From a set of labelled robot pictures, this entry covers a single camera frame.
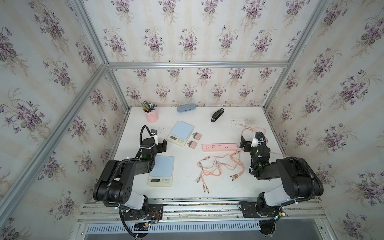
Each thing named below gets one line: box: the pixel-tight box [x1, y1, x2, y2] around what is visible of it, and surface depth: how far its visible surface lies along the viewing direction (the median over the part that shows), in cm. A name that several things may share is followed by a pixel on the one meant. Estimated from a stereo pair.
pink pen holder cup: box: [142, 107, 159, 123], surface depth 109 cm
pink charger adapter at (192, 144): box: [187, 140, 198, 149], surface depth 99 cm
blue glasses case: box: [176, 103, 197, 113], surface depth 121 cm
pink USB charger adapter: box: [192, 132, 203, 141], surface depth 103 cm
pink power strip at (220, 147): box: [202, 143, 238, 152], surface depth 97 cm
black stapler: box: [210, 108, 225, 123], surface depth 113 cm
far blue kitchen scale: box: [166, 121, 195, 147], surface depth 104 cm
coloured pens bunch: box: [140, 99, 157, 113], surface depth 106 cm
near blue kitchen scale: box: [148, 155, 175, 187], surface depth 87 cm
